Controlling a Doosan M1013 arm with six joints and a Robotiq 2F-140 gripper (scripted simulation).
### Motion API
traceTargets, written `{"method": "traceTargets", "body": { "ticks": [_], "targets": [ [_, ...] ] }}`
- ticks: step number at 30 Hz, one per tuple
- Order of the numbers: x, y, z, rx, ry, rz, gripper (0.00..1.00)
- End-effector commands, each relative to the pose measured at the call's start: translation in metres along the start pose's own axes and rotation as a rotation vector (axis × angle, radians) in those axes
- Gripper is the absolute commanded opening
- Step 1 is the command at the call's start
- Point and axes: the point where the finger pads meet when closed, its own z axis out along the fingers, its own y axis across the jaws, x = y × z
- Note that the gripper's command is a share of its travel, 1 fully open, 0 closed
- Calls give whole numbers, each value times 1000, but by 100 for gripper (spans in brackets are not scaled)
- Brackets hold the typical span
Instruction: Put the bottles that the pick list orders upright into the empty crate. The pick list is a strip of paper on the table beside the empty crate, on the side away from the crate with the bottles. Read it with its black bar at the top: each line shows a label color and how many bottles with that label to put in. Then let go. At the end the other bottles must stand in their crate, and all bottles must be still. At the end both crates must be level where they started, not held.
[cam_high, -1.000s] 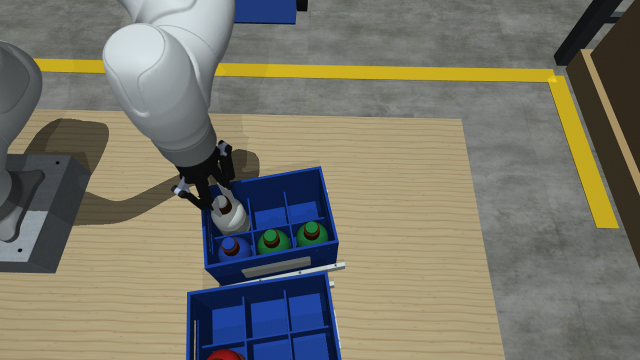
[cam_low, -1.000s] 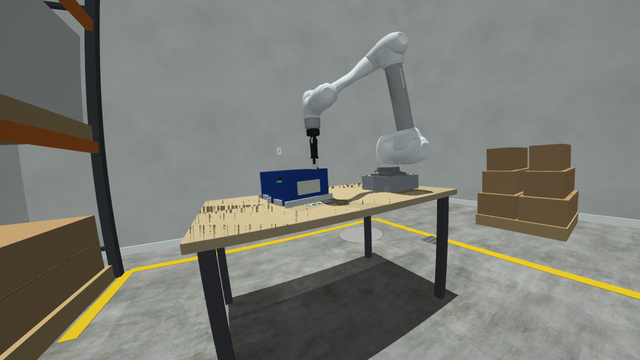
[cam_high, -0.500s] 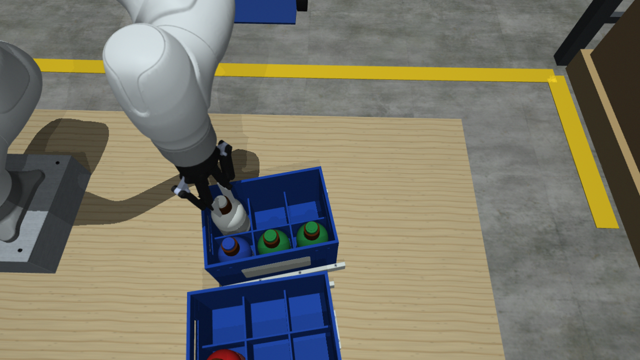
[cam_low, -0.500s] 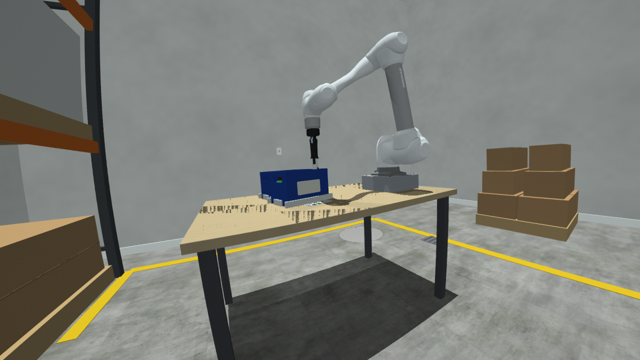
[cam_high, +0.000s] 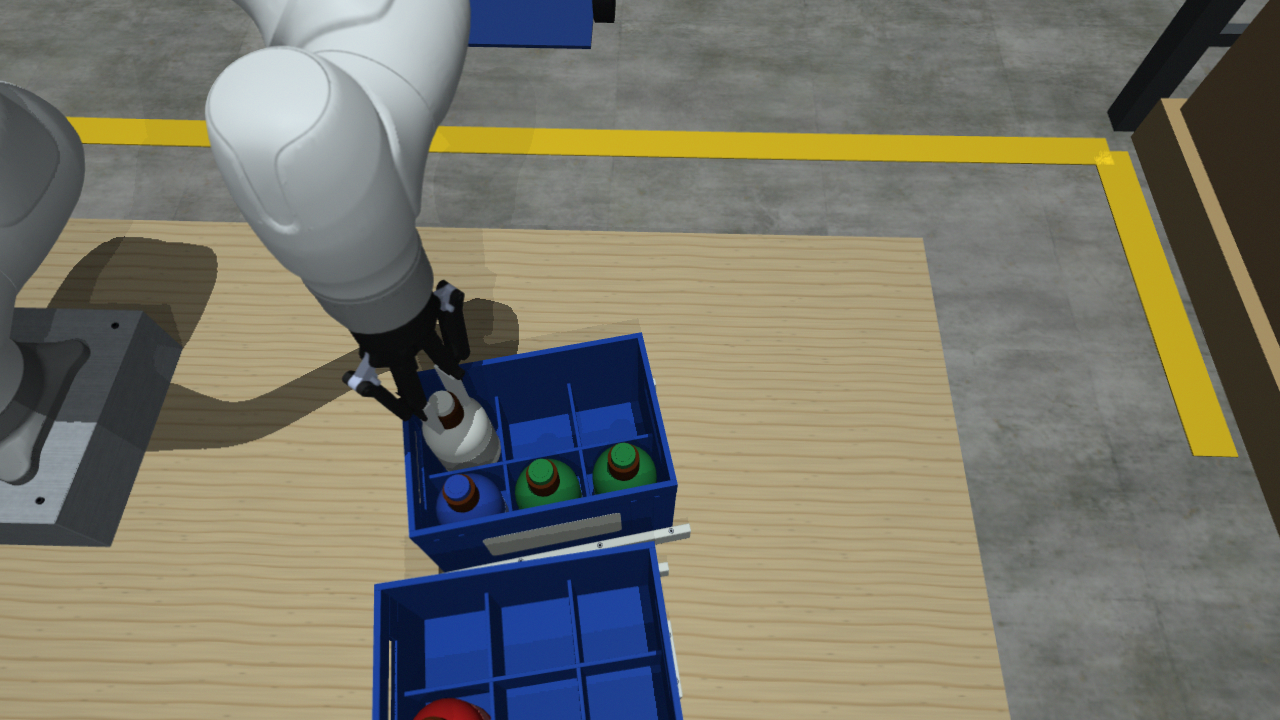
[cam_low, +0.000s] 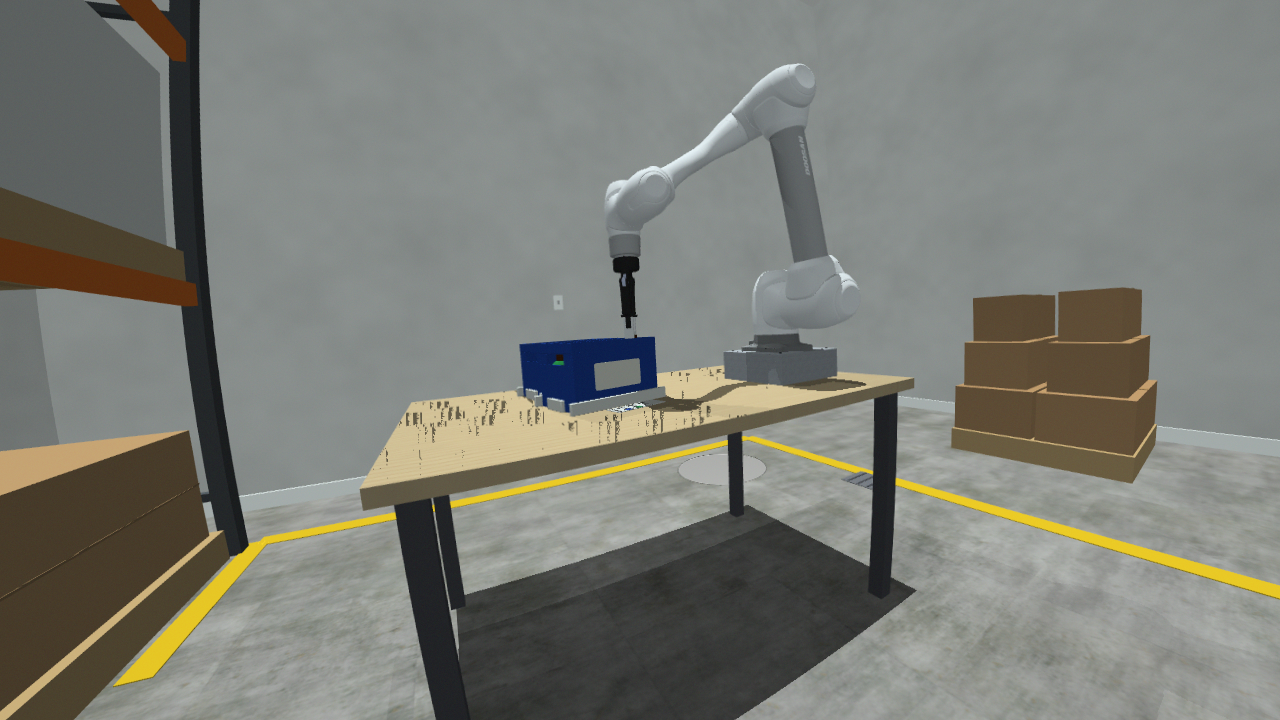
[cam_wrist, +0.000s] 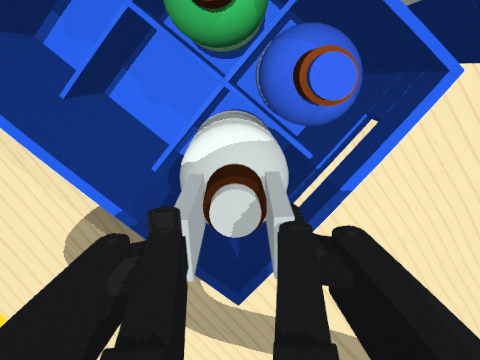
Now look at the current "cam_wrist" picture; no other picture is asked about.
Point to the dark blue bottle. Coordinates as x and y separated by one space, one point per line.
291 76

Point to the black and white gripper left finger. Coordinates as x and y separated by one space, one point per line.
71 318

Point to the blue crate with dividers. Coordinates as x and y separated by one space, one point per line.
126 99
455 23

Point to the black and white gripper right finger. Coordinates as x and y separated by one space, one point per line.
392 314

